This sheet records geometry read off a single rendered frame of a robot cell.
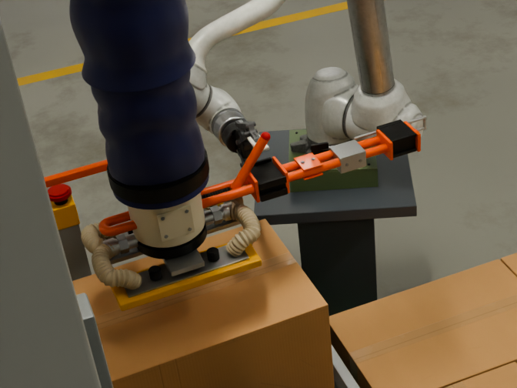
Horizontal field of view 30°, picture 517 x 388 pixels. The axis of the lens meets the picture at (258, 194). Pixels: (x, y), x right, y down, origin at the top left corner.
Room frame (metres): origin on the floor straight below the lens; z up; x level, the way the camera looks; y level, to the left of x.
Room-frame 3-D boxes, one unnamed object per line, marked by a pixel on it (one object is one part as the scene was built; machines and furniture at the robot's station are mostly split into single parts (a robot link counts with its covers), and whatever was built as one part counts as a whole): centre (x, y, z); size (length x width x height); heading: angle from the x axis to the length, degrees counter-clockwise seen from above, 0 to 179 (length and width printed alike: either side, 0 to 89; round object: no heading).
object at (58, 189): (2.25, 0.55, 1.02); 0.07 x 0.07 x 0.04
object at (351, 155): (1.97, -0.23, 1.22); 0.07 x 0.07 x 0.04; 18
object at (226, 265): (1.73, 0.19, 1.12); 0.34 x 0.10 x 0.05; 108
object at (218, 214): (1.83, 0.22, 1.16); 0.34 x 0.25 x 0.06; 108
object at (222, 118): (2.15, 0.05, 1.23); 0.09 x 0.06 x 0.09; 108
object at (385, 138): (2.00, -0.36, 1.22); 0.08 x 0.07 x 0.05; 108
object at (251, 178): (1.90, -0.02, 1.22); 0.10 x 0.08 x 0.06; 18
